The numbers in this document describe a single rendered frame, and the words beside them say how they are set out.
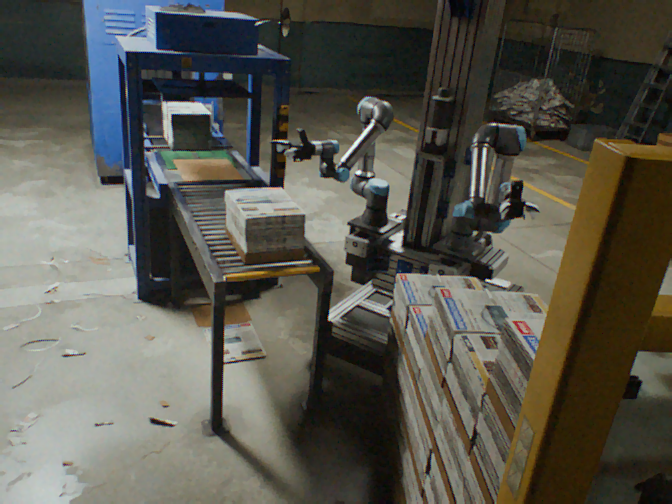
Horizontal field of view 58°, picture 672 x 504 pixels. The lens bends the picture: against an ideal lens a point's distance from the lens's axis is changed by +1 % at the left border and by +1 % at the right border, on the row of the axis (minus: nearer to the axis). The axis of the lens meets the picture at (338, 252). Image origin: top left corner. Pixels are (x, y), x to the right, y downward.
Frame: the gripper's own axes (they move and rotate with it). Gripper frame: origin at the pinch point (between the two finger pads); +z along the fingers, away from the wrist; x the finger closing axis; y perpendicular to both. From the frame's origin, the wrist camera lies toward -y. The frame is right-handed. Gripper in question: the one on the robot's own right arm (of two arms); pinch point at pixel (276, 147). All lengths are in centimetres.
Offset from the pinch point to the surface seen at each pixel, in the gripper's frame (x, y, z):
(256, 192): -8.4, 19.4, 12.8
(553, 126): 336, 147, -675
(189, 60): 89, -16, 13
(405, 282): -85, 30, -25
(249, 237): -38, 25, 29
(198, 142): 148, 59, -17
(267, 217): -38.0, 16.2, 21.5
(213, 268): -38, 39, 45
